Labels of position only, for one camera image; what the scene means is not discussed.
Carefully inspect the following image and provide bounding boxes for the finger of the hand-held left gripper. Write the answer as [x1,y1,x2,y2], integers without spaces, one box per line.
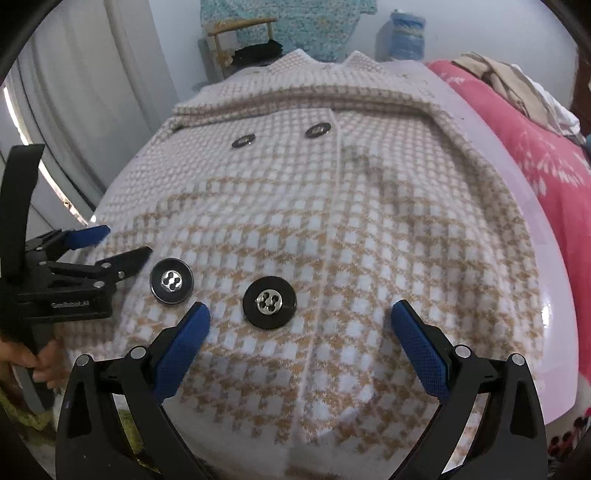
[27,226,110,261]
[46,246,153,289]

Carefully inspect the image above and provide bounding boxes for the person's left hand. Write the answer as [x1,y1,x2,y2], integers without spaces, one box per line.
[0,337,63,384]

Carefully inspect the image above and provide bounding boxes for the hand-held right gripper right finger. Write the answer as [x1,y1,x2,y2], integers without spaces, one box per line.
[392,299,548,480]

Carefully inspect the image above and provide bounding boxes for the pink balloon print board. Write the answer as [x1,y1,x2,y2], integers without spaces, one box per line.
[92,60,583,425]

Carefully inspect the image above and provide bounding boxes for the blue water bottle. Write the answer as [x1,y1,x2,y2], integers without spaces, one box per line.
[388,10,428,61]

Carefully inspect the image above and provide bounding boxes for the black cloth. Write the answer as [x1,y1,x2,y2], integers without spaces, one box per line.
[231,41,283,65]

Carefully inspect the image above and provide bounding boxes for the pink floral blanket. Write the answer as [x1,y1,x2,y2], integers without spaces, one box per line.
[427,59,591,462]

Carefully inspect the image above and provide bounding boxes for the green fluffy cloth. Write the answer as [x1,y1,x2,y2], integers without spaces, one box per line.
[0,388,148,455]

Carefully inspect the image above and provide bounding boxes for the teal floral hanging cloth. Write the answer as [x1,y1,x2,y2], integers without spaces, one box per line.
[201,0,377,61]

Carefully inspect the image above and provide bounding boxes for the beige clothes pile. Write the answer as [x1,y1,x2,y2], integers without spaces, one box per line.
[452,53,561,130]

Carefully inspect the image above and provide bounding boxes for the beige white checked coat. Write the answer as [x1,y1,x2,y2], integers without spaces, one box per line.
[95,50,550,467]

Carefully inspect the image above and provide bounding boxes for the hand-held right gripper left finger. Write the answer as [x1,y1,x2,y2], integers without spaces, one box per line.
[55,302,211,480]

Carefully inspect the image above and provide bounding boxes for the white curtain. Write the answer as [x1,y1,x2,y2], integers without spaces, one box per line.
[0,0,178,232]

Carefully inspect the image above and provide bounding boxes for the wooden chair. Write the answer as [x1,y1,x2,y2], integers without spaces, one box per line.
[207,17,278,79]

